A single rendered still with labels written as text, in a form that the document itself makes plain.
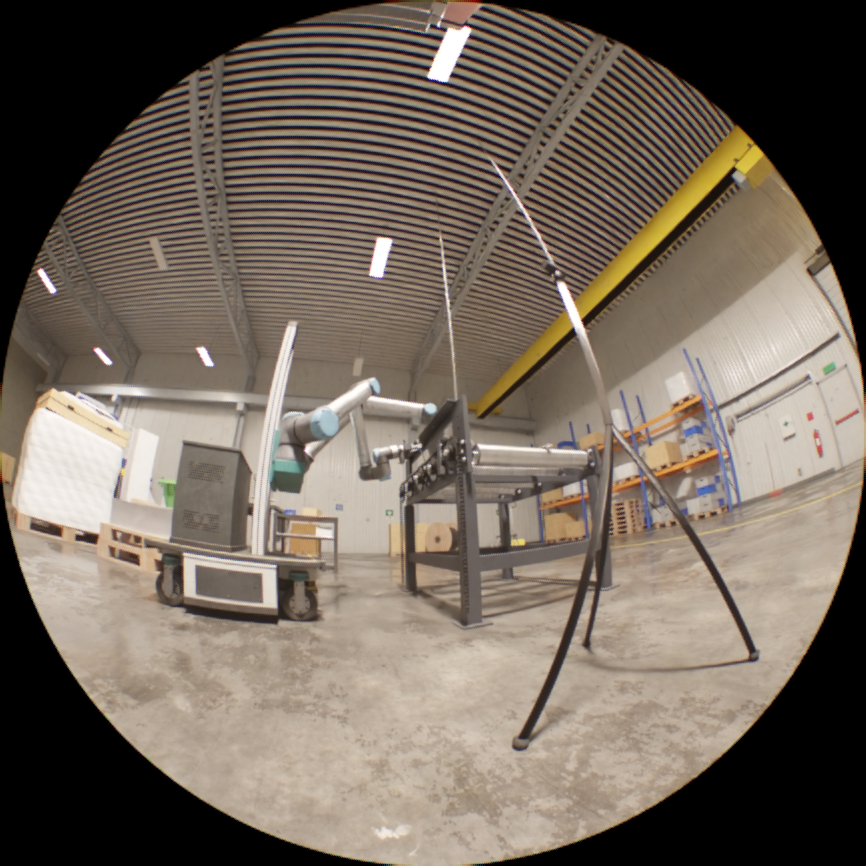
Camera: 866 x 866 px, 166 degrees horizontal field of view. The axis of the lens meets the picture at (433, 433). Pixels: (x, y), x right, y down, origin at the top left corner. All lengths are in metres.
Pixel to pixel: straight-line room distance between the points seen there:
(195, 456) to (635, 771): 1.83
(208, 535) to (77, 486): 2.20
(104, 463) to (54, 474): 0.63
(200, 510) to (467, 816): 1.50
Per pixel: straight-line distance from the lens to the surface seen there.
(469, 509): 1.43
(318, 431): 1.44
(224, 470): 1.60
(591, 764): 0.61
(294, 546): 7.37
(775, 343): 10.15
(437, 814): 0.53
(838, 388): 9.76
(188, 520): 1.62
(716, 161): 8.62
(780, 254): 11.17
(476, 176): 8.68
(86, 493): 3.56
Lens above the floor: 0.42
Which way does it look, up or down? 21 degrees up
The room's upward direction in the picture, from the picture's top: 2 degrees counter-clockwise
